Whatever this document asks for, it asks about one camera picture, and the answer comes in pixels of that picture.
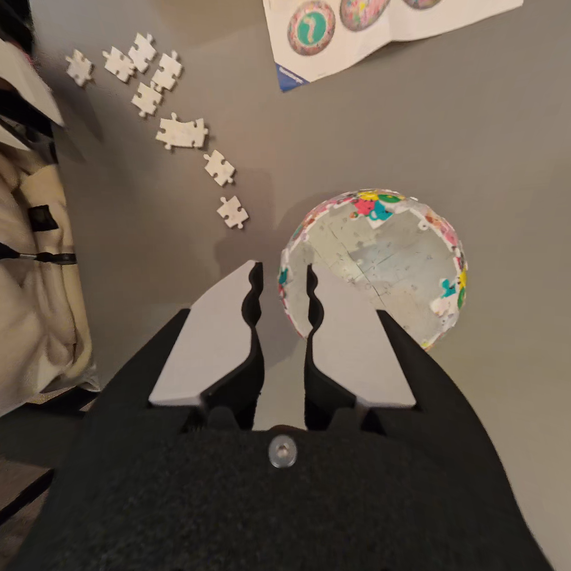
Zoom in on colourful puzzle ball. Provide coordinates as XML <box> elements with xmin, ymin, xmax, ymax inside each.
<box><xmin>277</xmin><ymin>189</ymin><xmax>469</xmax><ymax>353</ymax></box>

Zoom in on white printed card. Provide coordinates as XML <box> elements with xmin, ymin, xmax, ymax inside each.
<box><xmin>262</xmin><ymin>0</ymin><xmax>525</xmax><ymax>93</ymax></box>

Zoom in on black lanyard strap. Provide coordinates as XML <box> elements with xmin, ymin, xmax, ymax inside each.
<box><xmin>0</xmin><ymin>87</ymin><xmax>59</xmax><ymax>163</ymax></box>

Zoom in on black lanyard clip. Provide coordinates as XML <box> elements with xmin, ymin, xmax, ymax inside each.
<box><xmin>0</xmin><ymin>243</ymin><xmax>77</xmax><ymax>267</ymax></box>

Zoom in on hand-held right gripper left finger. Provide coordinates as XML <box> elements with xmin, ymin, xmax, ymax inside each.
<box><xmin>148</xmin><ymin>261</ymin><xmax>265</xmax><ymax>431</ymax></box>

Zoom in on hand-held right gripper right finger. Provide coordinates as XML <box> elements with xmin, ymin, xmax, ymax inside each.
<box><xmin>304</xmin><ymin>263</ymin><xmax>417</xmax><ymax>431</ymax></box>

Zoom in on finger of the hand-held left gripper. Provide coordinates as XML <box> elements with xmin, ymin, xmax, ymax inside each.
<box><xmin>0</xmin><ymin>39</ymin><xmax>67</xmax><ymax>128</ymax></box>

